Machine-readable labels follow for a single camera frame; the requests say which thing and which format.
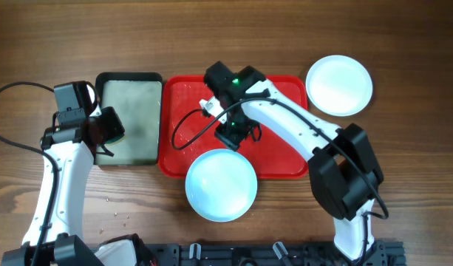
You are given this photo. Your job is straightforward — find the light blue plate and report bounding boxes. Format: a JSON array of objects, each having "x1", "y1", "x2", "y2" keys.
[{"x1": 185, "y1": 149, "x2": 258, "y2": 222}]

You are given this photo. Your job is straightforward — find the white plate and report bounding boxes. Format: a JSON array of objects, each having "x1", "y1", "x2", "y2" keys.
[{"x1": 305, "y1": 55, "x2": 373, "y2": 117}]

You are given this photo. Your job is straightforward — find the green yellow sponge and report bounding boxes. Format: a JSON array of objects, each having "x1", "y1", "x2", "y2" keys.
[{"x1": 105, "y1": 134, "x2": 125, "y2": 145}]

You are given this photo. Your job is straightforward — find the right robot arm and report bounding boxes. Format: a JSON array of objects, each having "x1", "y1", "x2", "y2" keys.
[{"x1": 204, "y1": 61, "x2": 389, "y2": 265}]

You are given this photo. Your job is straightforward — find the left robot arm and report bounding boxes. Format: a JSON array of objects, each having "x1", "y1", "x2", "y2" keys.
[{"x1": 1, "y1": 107, "x2": 157, "y2": 266}]

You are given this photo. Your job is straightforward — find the red plastic tray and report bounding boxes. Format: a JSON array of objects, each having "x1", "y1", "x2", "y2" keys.
[{"x1": 158, "y1": 75, "x2": 308, "y2": 180}]

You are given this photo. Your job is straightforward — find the black water tray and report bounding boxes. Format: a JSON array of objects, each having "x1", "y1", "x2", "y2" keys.
[{"x1": 95, "y1": 72, "x2": 163, "y2": 166}]

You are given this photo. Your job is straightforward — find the black mounting rail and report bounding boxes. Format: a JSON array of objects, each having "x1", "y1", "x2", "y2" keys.
[{"x1": 86, "y1": 240, "x2": 407, "y2": 266}]

